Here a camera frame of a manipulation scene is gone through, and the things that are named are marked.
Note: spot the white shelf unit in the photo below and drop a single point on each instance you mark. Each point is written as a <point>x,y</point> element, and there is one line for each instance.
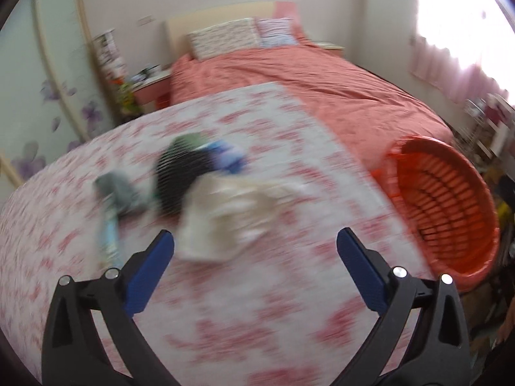
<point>501,116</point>

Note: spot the cream white cloth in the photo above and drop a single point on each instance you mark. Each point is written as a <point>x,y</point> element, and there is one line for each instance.
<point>225,217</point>

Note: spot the wall socket panel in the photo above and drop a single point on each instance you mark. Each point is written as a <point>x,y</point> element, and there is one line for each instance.
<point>146,19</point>

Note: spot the pink nightstand with mugs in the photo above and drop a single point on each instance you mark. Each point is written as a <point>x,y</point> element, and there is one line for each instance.
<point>151,88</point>

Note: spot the glass case of plush toys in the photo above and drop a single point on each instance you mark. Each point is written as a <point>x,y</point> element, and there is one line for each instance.
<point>110,56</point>

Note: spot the pink curtain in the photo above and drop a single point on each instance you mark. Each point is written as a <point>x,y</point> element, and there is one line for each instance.
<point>454,72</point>

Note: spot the bed with coral duvet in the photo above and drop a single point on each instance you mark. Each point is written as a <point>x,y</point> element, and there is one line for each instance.
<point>322,84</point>

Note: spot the cream pink headboard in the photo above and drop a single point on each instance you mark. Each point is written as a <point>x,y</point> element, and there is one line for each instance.
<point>209,16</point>

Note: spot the orange plastic laundry basket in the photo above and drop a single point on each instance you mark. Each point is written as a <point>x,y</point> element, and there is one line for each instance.
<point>450,217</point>

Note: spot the grey teal garment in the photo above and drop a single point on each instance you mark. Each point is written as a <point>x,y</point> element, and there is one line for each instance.
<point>116,193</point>

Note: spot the pink striped pillow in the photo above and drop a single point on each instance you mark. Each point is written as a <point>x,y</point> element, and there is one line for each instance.
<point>275,32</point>

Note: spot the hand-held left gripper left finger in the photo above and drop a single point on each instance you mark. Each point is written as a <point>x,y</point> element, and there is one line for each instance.
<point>147,273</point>

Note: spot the wardrobe with floral sliding doors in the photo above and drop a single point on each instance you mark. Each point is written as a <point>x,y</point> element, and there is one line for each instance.
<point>44,72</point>

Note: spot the floral print pillow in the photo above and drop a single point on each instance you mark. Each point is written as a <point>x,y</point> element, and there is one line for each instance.
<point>223,38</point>

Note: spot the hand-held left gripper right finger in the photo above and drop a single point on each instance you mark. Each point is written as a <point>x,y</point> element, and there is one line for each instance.
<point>362,273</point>

